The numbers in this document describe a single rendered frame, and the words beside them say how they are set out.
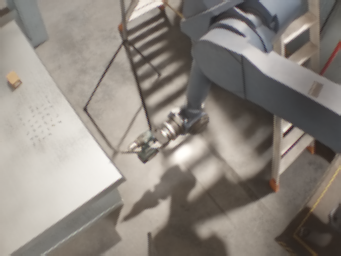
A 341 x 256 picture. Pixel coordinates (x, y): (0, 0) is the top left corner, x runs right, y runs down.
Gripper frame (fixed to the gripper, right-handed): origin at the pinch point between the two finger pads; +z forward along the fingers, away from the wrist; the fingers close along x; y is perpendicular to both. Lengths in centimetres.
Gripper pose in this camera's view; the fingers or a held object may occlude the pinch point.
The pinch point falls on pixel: (146, 147)
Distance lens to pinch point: 217.4
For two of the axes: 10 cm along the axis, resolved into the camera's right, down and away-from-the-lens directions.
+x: 6.1, 6.2, -4.9
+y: -1.0, -5.5, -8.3
